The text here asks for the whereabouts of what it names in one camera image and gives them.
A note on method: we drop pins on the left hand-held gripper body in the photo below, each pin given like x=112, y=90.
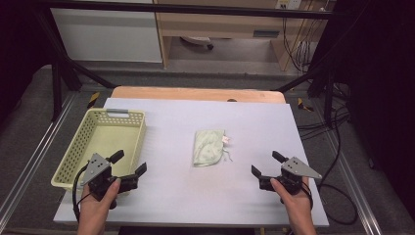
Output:
x=98, y=166

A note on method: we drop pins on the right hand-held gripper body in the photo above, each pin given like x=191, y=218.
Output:
x=298, y=168

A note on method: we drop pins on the yellow perforated plastic basket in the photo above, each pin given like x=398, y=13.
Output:
x=104, y=133

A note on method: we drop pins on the pale green cloth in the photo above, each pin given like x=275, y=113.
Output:
x=207, y=148

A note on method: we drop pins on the person's right hand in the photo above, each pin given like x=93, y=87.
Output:
x=298, y=212

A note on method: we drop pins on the person's left hand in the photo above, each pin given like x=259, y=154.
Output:
x=93, y=215

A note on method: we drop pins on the yellow black floor tape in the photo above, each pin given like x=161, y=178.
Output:
x=93, y=99
x=304, y=105

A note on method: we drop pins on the white table mat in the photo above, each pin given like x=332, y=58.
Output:
x=195, y=196

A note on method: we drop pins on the black metal stand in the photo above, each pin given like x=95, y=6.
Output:
x=57, y=91
x=329, y=94

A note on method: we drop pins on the white cabinet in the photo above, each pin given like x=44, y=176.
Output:
x=104, y=36

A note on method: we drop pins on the black curtain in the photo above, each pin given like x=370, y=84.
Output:
x=16, y=49
x=385, y=81

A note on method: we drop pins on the white chair base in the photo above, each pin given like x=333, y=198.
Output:
x=195, y=39

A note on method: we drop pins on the light wooden desk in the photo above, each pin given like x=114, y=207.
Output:
x=212, y=24

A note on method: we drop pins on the aluminium floor rail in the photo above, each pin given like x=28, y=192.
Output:
x=359, y=196
x=29, y=169

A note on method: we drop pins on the white wall socket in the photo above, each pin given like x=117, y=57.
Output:
x=288, y=4

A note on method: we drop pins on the black horizontal frame bar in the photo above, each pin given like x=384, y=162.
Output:
x=195, y=9

